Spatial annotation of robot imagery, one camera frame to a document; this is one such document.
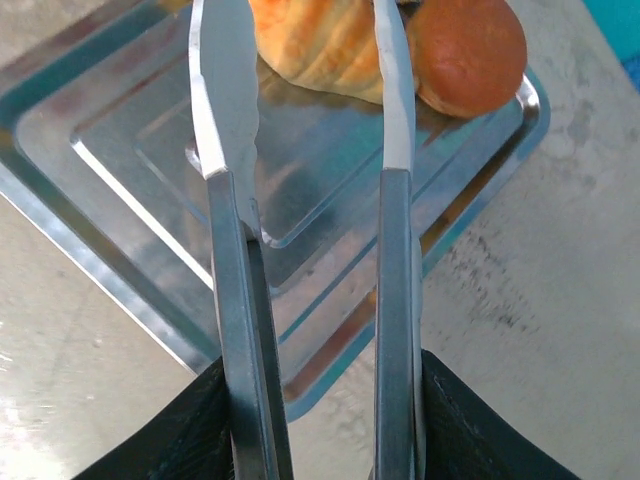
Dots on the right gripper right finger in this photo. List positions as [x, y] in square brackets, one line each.
[465, 440]

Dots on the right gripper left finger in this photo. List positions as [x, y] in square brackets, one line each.
[185, 440]

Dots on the metal tongs with white tips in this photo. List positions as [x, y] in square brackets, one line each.
[240, 300]

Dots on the smooth brown fake bun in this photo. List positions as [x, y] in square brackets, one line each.
[470, 60]

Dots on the fake croissant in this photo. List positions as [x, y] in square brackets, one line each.
[325, 55]

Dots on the metal baking tray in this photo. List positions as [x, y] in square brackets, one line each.
[125, 125]

